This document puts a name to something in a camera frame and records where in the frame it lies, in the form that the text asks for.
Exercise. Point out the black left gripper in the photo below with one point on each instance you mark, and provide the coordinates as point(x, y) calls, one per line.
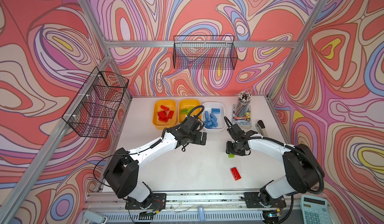
point(199, 138)

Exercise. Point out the white device bottom left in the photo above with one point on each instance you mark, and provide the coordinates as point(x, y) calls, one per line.
point(95, 218)

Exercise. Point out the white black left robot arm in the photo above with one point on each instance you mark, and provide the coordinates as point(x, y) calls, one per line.
point(122, 171)

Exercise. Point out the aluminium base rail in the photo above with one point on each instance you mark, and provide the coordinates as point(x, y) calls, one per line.
point(195, 207)

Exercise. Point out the clear cup of pencils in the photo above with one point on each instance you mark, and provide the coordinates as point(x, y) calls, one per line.
point(244, 99)

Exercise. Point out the yellow plastic bin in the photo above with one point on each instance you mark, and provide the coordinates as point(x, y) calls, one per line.
point(186, 103)
point(171, 104)

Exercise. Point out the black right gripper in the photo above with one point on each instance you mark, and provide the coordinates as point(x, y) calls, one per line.
point(228, 149)

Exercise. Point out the black wire basket wall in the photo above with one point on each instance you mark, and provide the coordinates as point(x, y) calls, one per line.
point(100, 99)
point(207, 52)

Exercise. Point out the Andy Griffiths paperback book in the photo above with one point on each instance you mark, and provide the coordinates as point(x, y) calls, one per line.
point(245, 121)

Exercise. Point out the blue lego brick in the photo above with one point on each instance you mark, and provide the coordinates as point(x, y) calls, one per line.
point(216, 110)
point(213, 117)
point(209, 125)
point(207, 115)
point(214, 122)

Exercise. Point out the black and silver stapler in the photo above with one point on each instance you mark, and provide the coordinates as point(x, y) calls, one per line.
point(261, 128)

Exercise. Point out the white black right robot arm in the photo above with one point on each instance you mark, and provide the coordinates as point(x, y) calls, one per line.
point(303, 173)

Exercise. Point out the right yellow plastic bin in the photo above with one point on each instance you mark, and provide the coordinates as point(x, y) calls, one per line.
point(186, 103)

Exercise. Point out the black wire basket back wall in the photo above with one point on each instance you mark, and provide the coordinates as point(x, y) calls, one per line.
point(207, 52)

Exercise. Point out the white plastic bin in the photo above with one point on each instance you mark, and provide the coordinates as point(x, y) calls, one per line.
point(220, 117)

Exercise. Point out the left yellow plastic bin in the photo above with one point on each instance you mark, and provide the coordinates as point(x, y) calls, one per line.
point(171, 104)

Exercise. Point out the black wire basket left wall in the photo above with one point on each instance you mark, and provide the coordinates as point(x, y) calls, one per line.
point(100, 99)

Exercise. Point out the white desk calculator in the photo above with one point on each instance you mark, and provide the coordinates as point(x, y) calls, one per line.
point(315, 210)

